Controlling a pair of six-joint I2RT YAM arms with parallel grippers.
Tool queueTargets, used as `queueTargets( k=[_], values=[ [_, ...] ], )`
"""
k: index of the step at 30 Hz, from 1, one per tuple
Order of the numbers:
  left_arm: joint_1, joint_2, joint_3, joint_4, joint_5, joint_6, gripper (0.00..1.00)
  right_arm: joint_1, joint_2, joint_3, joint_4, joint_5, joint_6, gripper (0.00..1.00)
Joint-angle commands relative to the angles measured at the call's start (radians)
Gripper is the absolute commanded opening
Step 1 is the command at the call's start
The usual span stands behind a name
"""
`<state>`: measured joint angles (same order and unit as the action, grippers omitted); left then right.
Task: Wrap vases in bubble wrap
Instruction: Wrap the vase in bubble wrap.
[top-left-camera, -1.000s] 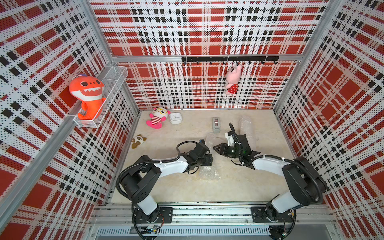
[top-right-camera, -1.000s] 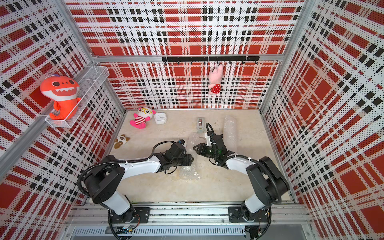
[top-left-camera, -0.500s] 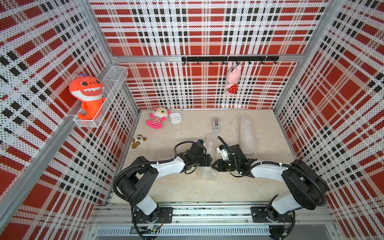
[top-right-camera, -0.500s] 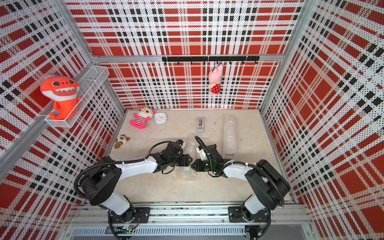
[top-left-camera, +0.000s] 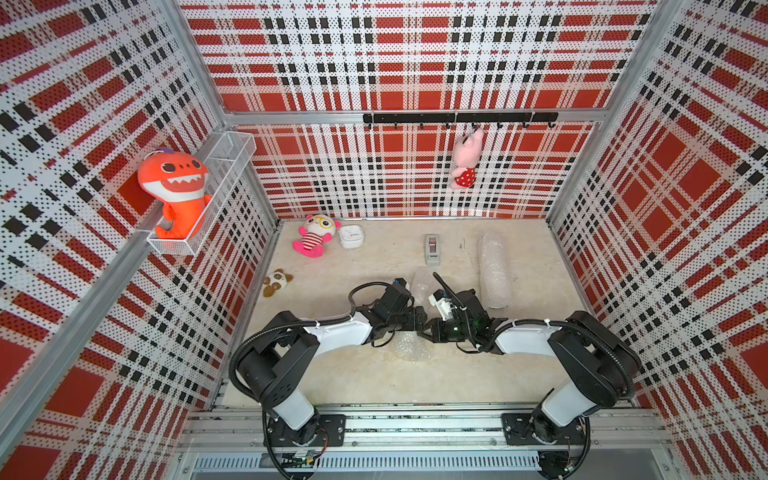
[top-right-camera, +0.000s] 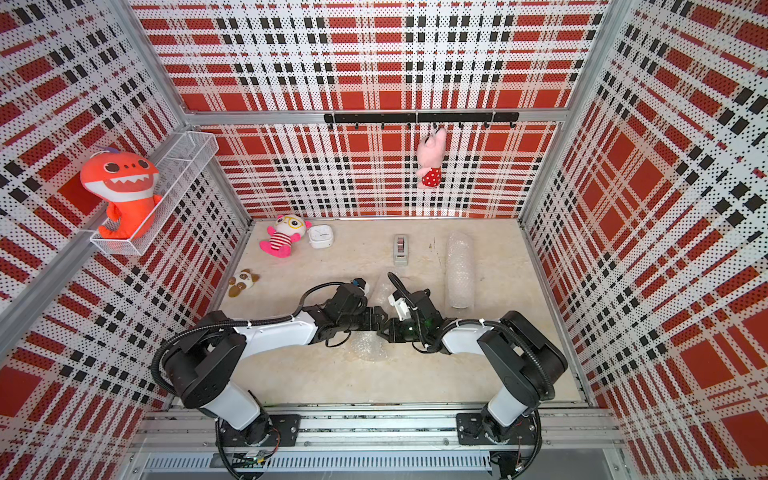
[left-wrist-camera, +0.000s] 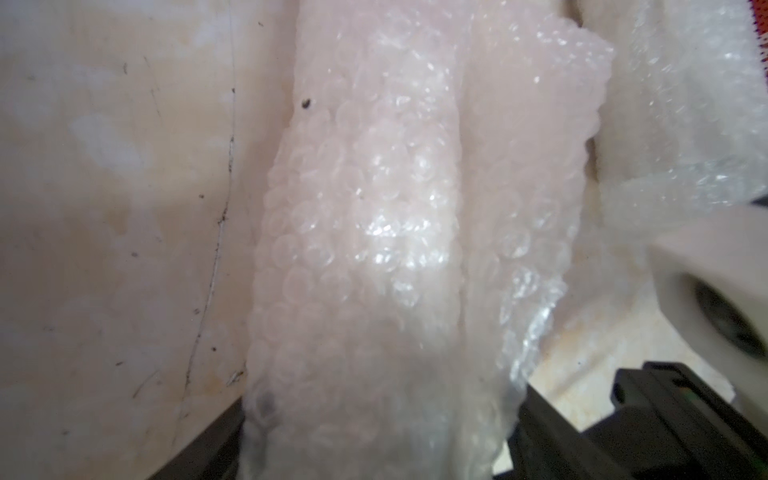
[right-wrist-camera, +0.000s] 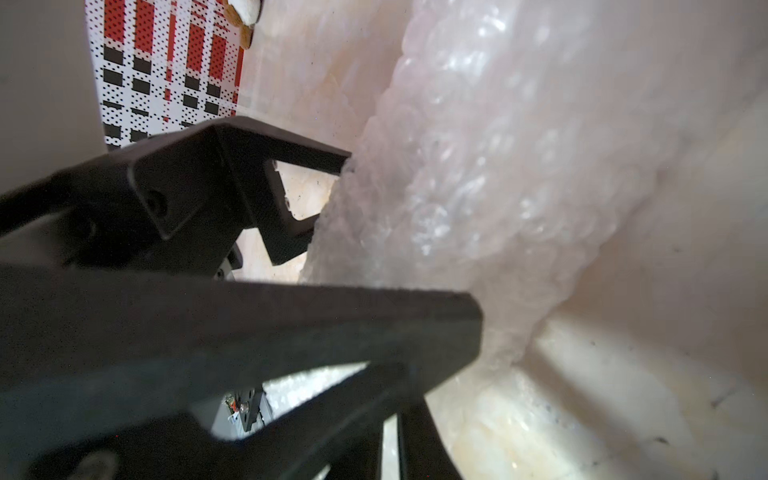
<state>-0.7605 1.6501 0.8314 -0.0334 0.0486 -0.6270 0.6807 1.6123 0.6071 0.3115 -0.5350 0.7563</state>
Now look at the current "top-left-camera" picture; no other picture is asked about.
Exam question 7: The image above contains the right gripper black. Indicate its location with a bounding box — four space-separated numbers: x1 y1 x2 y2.
415 317 473 344

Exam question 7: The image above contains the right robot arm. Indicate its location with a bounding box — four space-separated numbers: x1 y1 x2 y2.
418 273 641 445

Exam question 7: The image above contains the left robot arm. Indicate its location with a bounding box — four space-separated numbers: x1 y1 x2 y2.
228 278 427 434

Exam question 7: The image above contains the white alarm clock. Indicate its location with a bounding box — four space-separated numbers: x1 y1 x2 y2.
337 224 365 249

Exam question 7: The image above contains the pink striped plush doll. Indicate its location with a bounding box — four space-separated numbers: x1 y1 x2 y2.
292 214 342 259

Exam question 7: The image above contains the brown white plush dog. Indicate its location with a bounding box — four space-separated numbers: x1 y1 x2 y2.
262 269 294 298

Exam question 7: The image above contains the pink pig plush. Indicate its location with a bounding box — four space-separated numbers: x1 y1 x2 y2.
450 128 485 190

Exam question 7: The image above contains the orange shark plush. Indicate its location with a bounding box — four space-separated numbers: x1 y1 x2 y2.
137 148 212 240

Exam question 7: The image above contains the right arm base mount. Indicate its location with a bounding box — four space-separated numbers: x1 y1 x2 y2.
501 410 588 446

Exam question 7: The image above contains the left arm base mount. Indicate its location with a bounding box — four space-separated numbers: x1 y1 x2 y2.
264 414 347 448

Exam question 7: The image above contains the aluminium front rail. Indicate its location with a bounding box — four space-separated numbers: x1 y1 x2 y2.
170 403 683 479

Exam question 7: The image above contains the black hook rail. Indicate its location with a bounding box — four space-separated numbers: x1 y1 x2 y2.
362 111 560 127

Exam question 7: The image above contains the clear acrylic wall shelf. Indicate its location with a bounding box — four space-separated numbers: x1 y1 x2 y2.
138 131 261 256

